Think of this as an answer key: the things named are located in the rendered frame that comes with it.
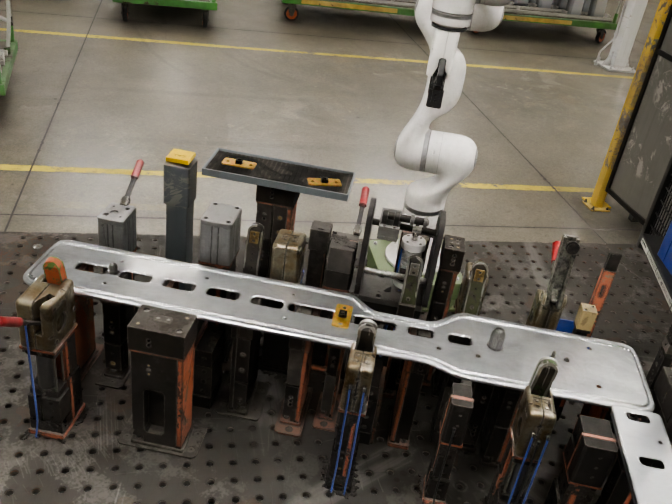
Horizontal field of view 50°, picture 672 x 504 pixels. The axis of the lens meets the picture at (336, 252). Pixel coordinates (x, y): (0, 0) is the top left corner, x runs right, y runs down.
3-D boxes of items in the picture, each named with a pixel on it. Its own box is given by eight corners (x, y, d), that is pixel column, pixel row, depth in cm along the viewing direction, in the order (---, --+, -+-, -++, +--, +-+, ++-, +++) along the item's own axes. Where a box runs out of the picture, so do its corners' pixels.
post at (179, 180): (161, 306, 202) (161, 164, 180) (170, 291, 209) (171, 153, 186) (186, 311, 202) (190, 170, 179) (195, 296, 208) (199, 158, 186)
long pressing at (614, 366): (9, 289, 153) (8, 283, 152) (59, 239, 172) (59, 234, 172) (658, 418, 144) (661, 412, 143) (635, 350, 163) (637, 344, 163)
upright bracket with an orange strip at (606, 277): (546, 418, 183) (609, 253, 157) (546, 414, 184) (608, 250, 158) (558, 420, 182) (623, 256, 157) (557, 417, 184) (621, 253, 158)
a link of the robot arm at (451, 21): (433, 2, 151) (430, 17, 152) (431, 11, 143) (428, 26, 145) (472, 9, 150) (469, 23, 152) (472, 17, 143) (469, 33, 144)
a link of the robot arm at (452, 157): (406, 193, 219) (417, 121, 205) (466, 203, 216) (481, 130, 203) (401, 212, 209) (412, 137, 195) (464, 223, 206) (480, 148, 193)
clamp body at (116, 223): (94, 338, 187) (87, 218, 169) (112, 313, 197) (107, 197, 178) (130, 345, 186) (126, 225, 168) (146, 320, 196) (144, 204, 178)
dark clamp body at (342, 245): (301, 374, 185) (318, 249, 166) (311, 344, 197) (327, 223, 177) (342, 382, 185) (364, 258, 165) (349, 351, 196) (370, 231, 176)
